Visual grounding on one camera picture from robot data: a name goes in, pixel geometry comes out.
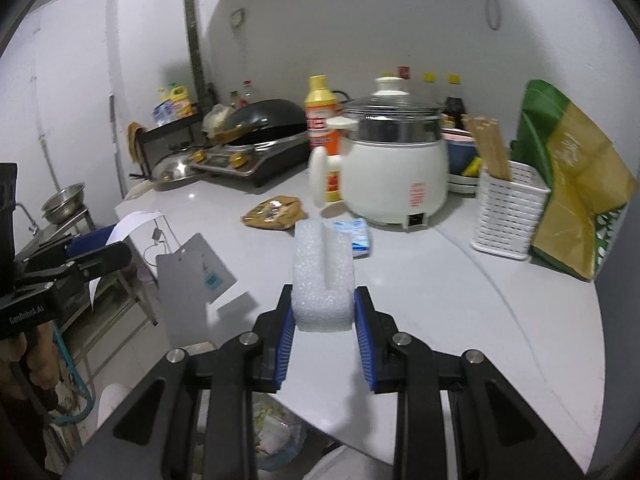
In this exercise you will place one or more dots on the black induction cooker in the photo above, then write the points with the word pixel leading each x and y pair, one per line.
pixel 270 160

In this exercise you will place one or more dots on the pink bowl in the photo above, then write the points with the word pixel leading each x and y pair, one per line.
pixel 457 135

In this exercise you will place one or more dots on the white foam block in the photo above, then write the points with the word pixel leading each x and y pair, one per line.
pixel 320 285

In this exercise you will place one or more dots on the yellow capped sauce bottle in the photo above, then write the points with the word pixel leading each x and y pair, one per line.
pixel 429 78

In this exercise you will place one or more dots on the clear glass bottle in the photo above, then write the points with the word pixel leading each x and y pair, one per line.
pixel 234 100

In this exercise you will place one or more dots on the yellow detergent bottle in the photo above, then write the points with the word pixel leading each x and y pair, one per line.
pixel 181 105

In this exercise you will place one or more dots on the grey paper hang tag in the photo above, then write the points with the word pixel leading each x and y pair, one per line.
pixel 192 290

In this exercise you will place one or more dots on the bundle of wooden chopsticks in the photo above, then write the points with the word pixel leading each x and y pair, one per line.
pixel 492 150

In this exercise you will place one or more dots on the white electric cooking pot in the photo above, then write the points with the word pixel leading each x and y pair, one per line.
pixel 395 175

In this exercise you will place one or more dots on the black metal rack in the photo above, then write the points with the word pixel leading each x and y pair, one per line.
pixel 165 132

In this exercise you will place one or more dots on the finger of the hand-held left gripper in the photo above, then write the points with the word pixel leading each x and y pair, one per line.
pixel 110 257
pixel 92 241

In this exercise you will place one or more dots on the steel pot lid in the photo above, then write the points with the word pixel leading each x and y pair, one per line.
pixel 172 170

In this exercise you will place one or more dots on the white paper sheet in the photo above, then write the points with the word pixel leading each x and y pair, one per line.
pixel 132 225

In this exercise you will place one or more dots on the black wok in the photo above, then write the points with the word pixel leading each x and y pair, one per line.
pixel 270 117

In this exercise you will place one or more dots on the blue white packet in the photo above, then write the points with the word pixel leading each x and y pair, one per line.
pixel 161 112

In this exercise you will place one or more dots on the plastic bag with food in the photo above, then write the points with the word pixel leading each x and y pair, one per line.
pixel 217 117

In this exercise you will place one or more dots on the person's left hand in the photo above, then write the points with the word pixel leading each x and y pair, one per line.
pixel 42 355

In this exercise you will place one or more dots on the blue tissue packet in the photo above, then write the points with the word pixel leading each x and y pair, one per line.
pixel 357 237

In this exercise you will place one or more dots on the dark vertical pipe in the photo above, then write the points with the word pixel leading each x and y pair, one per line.
pixel 195 45

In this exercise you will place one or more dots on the yellow orange dish soap bottle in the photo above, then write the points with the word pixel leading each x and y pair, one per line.
pixel 322 130

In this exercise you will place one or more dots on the steel bowl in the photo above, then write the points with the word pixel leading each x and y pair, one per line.
pixel 62 197

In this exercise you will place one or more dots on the green and gold bag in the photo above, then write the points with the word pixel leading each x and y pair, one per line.
pixel 575 195

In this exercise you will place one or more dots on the white plate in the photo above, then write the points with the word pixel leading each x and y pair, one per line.
pixel 460 185

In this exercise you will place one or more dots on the red capped clear bottle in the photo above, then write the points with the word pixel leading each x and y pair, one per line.
pixel 247 92

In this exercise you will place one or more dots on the person's left forearm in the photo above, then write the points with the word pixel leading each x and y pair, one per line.
pixel 20 425

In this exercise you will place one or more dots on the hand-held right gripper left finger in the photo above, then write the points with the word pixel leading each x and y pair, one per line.
pixel 284 345

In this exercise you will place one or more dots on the brown round board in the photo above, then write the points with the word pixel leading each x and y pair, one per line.
pixel 134 140

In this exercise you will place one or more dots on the brown snack box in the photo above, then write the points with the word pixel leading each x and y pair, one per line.
pixel 275 212

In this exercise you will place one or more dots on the white plastic chopstick basket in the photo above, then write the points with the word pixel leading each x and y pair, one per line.
pixel 507 215

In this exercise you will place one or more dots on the square wall plate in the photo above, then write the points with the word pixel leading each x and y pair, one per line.
pixel 238 16

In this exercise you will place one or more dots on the dark soy sauce bottle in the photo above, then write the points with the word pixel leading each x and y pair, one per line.
pixel 454 107

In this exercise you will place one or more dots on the bin with blue bag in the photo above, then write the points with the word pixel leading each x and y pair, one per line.
pixel 275 435

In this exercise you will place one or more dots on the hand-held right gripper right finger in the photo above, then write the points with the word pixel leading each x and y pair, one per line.
pixel 365 345

